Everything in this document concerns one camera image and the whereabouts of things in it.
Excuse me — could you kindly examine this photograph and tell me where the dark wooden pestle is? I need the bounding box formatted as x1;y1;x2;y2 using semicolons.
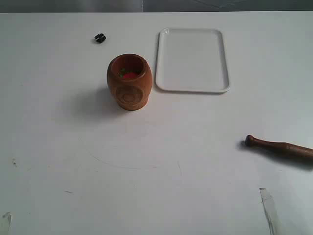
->
245;135;313;160

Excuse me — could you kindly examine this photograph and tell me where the red object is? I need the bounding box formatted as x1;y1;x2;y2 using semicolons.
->
123;72;138;80

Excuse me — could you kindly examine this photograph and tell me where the wooden barrel-shaped cup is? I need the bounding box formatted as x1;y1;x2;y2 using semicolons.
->
107;54;152;111

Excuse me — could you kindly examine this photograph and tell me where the white rectangular plastic tray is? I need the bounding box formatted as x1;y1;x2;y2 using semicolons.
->
155;27;230;94

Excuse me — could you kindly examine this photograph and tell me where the small black plastic clip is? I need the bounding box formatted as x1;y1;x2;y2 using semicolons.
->
94;33;106;44

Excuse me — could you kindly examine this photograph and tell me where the clear tape strip right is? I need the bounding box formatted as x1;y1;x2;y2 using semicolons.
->
259;188;280;235

